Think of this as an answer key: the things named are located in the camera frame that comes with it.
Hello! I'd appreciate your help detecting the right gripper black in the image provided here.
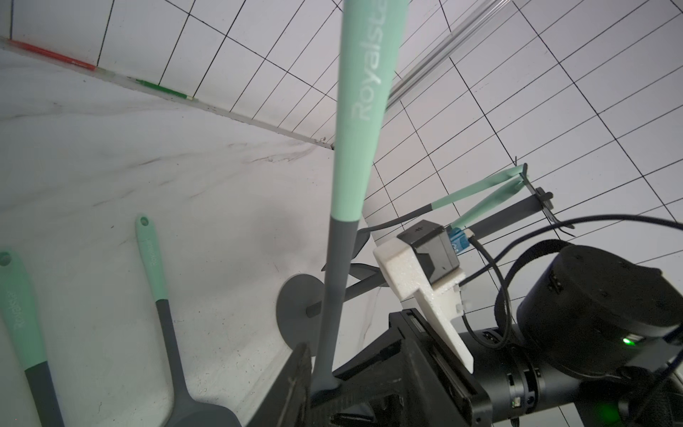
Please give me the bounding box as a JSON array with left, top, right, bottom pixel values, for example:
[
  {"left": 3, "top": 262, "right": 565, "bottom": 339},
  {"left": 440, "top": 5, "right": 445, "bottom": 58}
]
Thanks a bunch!
[{"left": 309, "top": 309, "right": 494, "bottom": 426}]

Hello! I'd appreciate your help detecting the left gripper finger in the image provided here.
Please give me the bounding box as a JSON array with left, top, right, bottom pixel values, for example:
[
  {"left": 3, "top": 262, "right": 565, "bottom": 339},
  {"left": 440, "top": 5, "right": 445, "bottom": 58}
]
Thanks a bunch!
[{"left": 248, "top": 343, "right": 312, "bottom": 427}]

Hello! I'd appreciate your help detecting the grey utensil green handle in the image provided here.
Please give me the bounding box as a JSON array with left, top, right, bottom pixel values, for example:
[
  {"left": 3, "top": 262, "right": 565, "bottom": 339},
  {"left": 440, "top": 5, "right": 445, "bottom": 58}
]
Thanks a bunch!
[{"left": 1, "top": 250, "right": 64, "bottom": 426}]

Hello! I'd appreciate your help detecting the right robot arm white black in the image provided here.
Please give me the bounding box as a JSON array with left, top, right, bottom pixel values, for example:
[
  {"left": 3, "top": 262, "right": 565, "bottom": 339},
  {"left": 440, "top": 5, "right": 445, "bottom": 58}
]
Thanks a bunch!
[{"left": 308, "top": 240, "right": 682, "bottom": 426}]

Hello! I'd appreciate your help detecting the grey kitchen utensil rack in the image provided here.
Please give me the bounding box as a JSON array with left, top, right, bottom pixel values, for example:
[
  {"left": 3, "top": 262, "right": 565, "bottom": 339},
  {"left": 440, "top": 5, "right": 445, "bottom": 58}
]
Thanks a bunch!
[{"left": 276, "top": 162, "right": 576, "bottom": 356}]

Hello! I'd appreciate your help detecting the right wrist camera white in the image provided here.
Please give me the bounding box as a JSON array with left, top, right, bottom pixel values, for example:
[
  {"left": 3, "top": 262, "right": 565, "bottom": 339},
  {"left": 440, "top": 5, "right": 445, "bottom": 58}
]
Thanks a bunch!
[{"left": 374, "top": 220, "right": 475, "bottom": 373}]

